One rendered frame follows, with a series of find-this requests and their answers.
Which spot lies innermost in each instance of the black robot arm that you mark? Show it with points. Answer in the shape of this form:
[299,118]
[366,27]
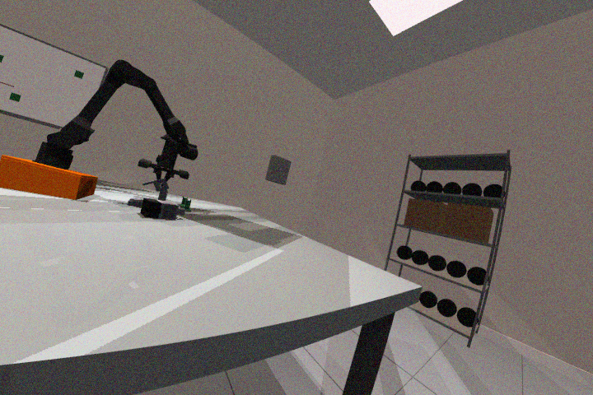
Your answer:
[56,151]

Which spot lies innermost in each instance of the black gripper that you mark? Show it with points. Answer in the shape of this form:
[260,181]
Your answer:
[167,161]

